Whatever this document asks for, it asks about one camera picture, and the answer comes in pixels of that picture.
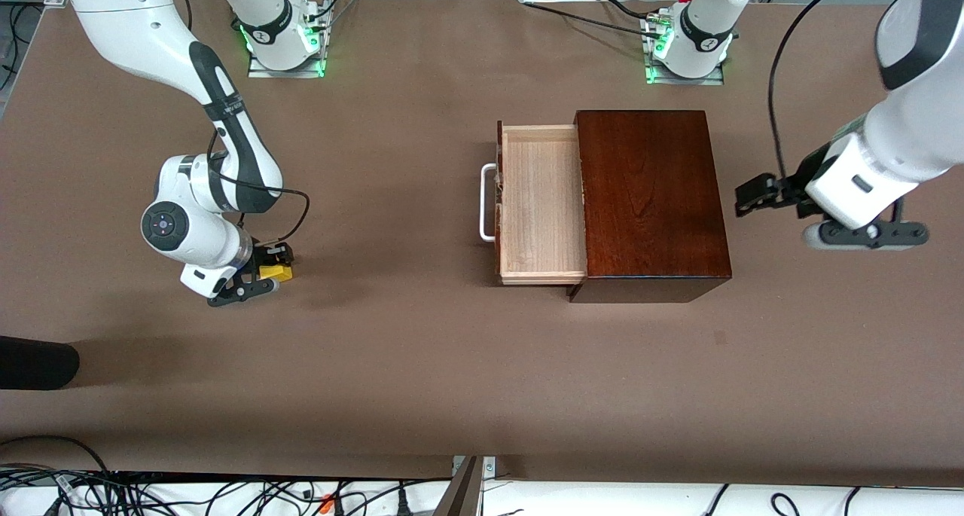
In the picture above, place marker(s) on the black cylinder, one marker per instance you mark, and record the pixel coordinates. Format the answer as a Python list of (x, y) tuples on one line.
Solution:
[(38, 361)]

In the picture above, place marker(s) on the yellow block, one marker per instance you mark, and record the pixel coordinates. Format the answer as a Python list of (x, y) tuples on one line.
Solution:
[(277, 274)]

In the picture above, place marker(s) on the aluminium frame post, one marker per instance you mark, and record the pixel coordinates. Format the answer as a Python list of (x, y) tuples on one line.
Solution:
[(463, 493)]

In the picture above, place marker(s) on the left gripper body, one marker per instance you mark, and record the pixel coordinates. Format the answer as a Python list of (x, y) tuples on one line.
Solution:
[(800, 182)]

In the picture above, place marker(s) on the dark brown wooden cabinet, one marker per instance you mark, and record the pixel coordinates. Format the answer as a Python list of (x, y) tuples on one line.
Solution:
[(655, 215)]

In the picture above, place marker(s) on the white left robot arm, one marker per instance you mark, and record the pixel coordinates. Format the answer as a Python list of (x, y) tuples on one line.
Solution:
[(919, 117)]

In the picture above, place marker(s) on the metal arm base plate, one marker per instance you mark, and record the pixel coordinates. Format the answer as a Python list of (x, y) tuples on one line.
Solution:
[(301, 72), (685, 80)]

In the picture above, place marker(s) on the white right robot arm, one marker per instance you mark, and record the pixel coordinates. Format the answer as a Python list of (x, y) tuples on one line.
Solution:
[(196, 230)]

